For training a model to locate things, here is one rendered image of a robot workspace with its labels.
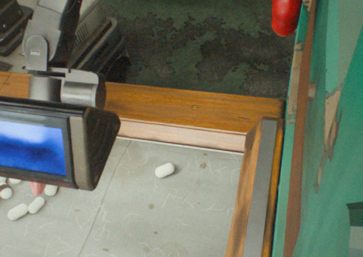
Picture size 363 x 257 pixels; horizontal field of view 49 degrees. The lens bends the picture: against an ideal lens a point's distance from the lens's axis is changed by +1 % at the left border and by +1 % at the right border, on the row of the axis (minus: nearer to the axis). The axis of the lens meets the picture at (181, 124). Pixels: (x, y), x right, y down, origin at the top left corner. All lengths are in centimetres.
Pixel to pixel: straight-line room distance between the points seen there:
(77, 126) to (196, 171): 40
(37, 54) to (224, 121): 34
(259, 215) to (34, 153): 30
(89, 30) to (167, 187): 101
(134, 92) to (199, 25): 135
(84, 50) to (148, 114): 84
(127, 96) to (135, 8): 154
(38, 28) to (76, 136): 38
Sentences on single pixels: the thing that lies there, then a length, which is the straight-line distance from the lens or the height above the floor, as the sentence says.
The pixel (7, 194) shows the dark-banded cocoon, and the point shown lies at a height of 75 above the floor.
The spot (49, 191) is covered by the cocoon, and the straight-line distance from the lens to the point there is 74.
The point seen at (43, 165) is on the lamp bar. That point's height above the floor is 107.
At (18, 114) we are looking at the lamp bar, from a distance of 36.
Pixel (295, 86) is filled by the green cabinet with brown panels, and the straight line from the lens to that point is 64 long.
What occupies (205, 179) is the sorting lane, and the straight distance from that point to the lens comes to 70.
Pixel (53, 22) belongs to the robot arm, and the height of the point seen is 96.
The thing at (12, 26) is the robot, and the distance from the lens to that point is 153.
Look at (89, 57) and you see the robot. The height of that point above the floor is 34.
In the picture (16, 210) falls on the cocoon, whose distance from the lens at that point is 75.
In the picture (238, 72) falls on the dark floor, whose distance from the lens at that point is 187.
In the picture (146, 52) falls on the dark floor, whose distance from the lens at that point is 203.
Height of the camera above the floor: 135
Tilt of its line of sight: 53 degrees down
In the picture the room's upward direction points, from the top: 12 degrees counter-clockwise
